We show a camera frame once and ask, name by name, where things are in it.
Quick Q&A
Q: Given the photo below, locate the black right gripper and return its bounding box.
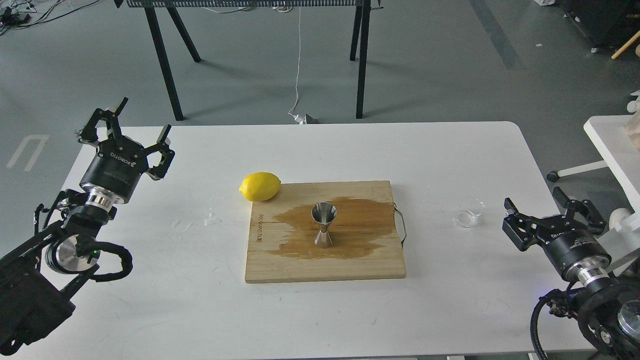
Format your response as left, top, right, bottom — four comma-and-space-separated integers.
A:
502, 186, 611, 283

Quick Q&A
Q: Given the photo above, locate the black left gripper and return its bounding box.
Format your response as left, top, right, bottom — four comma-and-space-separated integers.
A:
76, 97, 176, 205

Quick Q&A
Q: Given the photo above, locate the small clear glass cup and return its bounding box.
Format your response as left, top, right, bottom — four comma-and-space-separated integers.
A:
454, 197, 486, 229

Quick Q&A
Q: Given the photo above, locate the steel double jigger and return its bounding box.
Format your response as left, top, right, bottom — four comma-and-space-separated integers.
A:
311, 202, 338, 249

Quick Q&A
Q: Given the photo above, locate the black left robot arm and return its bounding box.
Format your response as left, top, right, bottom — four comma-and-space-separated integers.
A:
0, 98, 175, 356

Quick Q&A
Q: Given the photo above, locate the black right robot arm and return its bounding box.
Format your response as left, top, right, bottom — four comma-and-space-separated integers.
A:
502, 187, 640, 360

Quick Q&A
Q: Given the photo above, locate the white side table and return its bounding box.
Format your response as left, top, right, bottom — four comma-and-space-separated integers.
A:
583, 115, 640, 213

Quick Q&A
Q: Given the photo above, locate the yellow lemon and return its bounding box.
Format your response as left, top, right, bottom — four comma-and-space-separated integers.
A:
238, 172, 281, 202

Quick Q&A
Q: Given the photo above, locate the wooden stick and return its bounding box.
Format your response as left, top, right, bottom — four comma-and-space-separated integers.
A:
610, 30, 640, 60

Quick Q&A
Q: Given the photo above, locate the wooden cutting board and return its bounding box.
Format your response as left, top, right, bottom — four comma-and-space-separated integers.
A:
244, 180, 406, 284

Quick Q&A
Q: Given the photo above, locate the black trestle table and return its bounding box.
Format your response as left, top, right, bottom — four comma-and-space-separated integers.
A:
114, 0, 384, 122

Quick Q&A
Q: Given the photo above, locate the floor cables bundle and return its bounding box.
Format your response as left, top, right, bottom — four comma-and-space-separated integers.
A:
0, 0, 101, 36

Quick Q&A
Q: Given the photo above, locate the white hanging cable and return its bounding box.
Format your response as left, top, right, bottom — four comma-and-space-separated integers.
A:
287, 6, 319, 125

